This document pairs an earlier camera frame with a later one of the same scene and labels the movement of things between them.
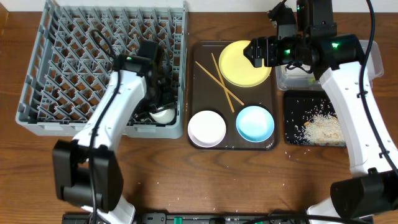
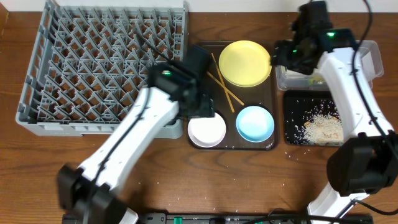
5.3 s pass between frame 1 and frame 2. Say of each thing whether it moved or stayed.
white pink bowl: stayed
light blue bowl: stayed
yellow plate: stayed
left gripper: moved
